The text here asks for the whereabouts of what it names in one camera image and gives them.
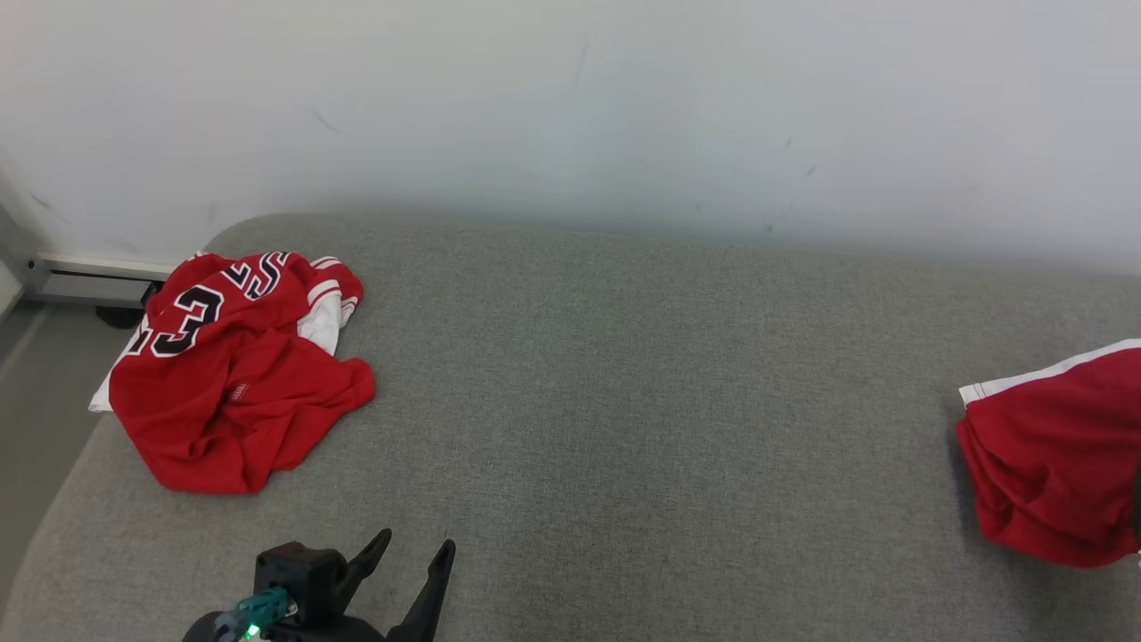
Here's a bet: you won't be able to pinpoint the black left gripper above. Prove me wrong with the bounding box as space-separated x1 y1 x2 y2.
182 528 457 642

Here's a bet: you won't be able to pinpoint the red basketball jersey white sleeves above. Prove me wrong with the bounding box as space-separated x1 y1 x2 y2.
89 251 377 497

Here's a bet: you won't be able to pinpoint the red shorts white trim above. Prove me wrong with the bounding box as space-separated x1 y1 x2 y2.
956 339 1141 570

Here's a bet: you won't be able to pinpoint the grey box with black foot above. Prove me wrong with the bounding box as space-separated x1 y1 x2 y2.
25 254 176 330

